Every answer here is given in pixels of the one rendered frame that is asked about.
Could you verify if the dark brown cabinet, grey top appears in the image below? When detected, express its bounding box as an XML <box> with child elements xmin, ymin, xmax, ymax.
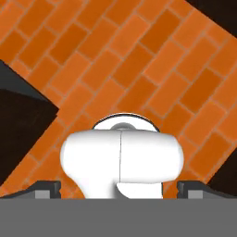
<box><xmin>0</xmin><ymin>59</ymin><xmax>60</xmax><ymax>187</ymax></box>

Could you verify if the white rounded object, black rim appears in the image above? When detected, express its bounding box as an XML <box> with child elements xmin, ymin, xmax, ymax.
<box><xmin>59</xmin><ymin>112</ymin><xmax>185</xmax><ymax>200</ymax></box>

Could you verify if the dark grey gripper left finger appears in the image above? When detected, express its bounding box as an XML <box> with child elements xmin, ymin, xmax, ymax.
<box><xmin>6</xmin><ymin>180</ymin><xmax>62</xmax><ymax>200</ymax></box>

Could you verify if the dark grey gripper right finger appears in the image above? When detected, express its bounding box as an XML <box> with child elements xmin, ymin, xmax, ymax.
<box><xmin>176</xmin><ymin>180</ymin><xmax>236</xmax><ymax>200</ymax></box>

